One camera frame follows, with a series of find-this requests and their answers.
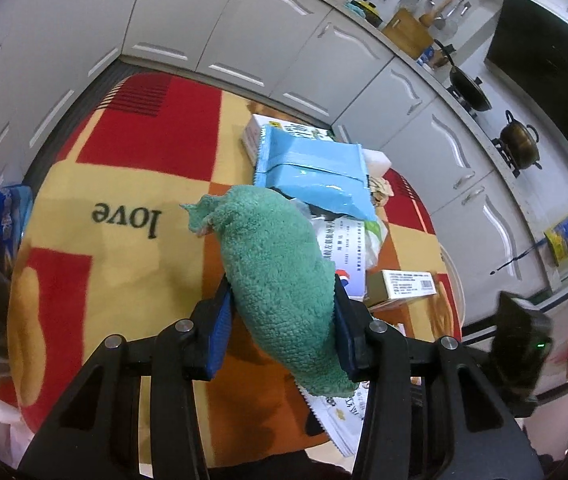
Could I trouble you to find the small white green box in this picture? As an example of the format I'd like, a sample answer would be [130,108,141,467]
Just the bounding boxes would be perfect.
[364,269,440,311]

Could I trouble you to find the wooden cutting board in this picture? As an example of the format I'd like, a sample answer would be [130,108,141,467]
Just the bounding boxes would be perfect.
[383,7,435,58]

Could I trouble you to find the black range hood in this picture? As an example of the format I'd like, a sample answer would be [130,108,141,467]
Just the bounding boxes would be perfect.
[484,0,568,158]

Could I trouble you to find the printed blanket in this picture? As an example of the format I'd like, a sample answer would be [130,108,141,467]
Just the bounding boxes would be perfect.
[6,72,465,461]

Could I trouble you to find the white printed packet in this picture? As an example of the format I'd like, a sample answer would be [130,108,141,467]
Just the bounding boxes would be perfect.
[296,380,367,457]

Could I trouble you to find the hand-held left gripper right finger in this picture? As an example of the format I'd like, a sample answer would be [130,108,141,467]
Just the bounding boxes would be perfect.
[331,272,545,480]

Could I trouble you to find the blue strap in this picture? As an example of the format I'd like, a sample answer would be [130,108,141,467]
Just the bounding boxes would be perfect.
[491,242,547,276]

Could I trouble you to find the bronze cooking pot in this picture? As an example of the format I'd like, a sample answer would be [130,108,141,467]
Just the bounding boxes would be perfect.
[494,110,542,171]

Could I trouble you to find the yellow rimmed pan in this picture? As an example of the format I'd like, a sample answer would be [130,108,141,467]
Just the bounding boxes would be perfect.
[349,0,382,23]

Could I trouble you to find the blue wet wipes packet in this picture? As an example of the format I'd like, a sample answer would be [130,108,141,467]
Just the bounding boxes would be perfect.
[253,126,380,223]

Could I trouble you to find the row of hanging utensils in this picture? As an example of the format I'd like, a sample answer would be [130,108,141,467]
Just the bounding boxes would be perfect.
[379,0,472,28]

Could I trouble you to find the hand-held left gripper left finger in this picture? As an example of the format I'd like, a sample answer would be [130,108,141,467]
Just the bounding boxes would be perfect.
[16,279,237,480]

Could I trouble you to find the green towel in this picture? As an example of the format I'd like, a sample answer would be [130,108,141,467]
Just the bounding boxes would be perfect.
[180,185,357,396]

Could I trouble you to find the crumpled brown wrapper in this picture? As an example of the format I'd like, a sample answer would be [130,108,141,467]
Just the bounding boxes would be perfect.
[368,175,392,208]

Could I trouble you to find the white kitchen cabinets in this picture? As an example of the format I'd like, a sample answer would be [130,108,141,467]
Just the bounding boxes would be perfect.
[0,0,552,326]

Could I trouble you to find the white flat box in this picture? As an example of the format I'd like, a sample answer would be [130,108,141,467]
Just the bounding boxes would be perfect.
[240,114,337,161]

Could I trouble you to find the white green tissue pack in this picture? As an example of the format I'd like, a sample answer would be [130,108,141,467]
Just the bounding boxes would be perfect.
[294,202,389,301]

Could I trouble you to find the black wok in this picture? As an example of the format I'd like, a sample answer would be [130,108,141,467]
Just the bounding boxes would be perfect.
[434,40,492,111]

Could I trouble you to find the white foam piece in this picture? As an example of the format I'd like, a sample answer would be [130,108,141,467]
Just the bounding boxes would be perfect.
[361,149,394,177]

